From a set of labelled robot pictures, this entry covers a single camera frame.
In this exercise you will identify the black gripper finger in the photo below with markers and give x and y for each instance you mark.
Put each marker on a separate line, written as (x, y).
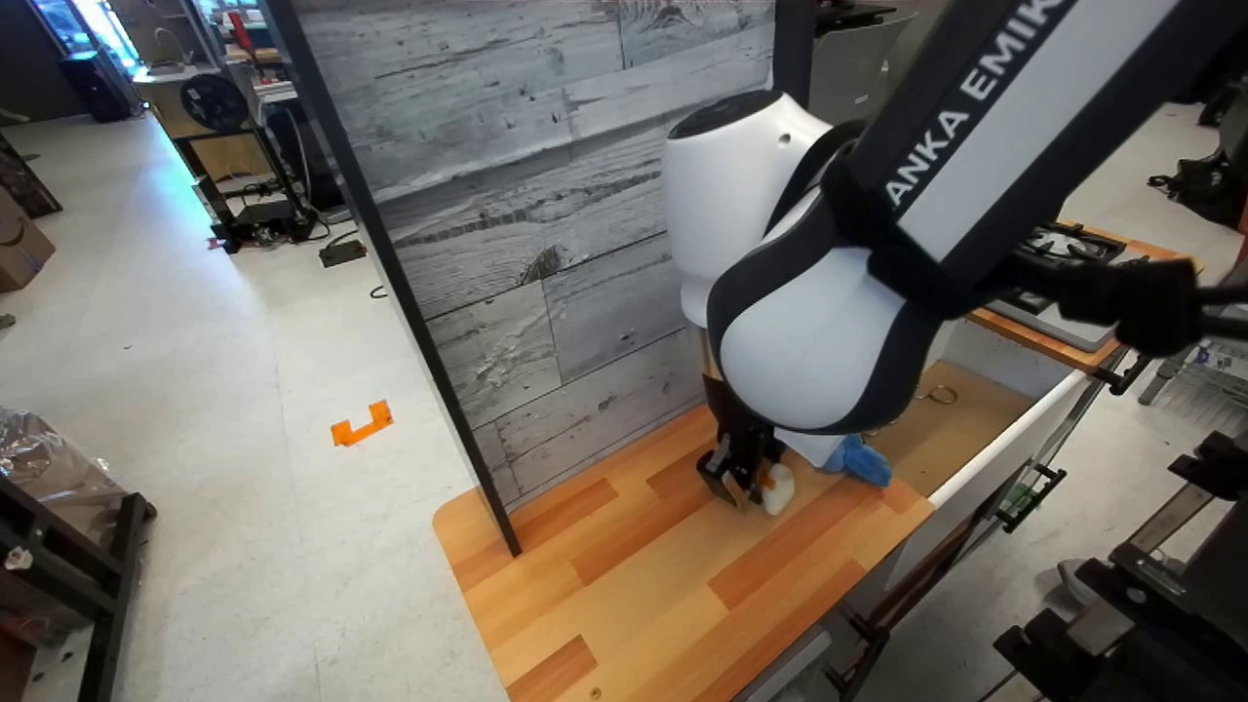
(758, 486)
(718, 475)

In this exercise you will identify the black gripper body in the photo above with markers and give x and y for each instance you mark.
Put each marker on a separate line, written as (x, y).
(741, 422)

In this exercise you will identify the small cream teddy bear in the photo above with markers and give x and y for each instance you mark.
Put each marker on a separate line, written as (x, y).
(783, 495)

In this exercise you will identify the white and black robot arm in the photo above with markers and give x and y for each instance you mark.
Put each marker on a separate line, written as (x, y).
(795, 324)

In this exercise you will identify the grey stone print backdrop panel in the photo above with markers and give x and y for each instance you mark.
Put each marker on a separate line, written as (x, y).
(546, 198)

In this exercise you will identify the wooden board with black tool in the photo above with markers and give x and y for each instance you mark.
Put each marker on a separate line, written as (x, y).
(1065, 279)

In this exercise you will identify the black metal stand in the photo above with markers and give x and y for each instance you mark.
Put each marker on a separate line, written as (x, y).
(1144, 610)

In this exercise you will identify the small black floor object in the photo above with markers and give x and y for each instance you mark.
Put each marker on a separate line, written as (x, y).
(342, 252)

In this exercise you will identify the metal shelf cart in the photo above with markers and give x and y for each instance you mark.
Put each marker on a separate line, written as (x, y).
(219, 102)

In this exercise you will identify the brown cardboard box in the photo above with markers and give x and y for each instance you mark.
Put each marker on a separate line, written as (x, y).
(22, 240)

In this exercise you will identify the black drawer slide rail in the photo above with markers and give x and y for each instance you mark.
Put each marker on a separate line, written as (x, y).
(960, 549)

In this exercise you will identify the orange bracket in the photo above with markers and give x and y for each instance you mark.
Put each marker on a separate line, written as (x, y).
(360, 427)

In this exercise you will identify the black camera on mount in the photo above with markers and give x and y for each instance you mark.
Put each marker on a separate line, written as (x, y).
(1144, 301)

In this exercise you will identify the black frame with plastic wrap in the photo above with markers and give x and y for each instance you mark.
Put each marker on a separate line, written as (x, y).
(60, 549)

